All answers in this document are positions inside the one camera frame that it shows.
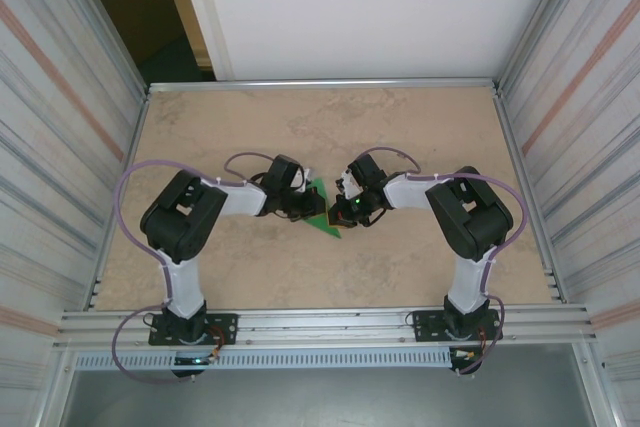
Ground green paper sheet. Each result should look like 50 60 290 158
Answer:
298 175 345 241

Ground grey metal sheet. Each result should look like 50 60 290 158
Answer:
59 369 596 427

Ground small circuit board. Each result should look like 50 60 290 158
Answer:
172 354 217 367

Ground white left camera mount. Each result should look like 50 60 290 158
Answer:
293 166 314 193

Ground long aluminium mounting rail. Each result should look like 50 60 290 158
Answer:
52 302 600 351

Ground aluminium table edge rail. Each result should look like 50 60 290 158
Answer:
88 89 152 312
146 77 502 95
492 86 569 304

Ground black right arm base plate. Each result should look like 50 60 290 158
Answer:
412 309 501 343

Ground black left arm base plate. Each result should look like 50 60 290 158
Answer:
147 311 239 348

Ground slotted grey cable duct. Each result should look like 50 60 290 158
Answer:
73 349 454 372

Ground red orange base wires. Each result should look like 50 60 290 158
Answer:
462 326 494 364
205 326 227 364

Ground white door frame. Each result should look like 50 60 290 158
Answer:
154 0 235 82

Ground corrugated enclosure side panel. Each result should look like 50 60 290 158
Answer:
499 0 640 398
0 0 150 393

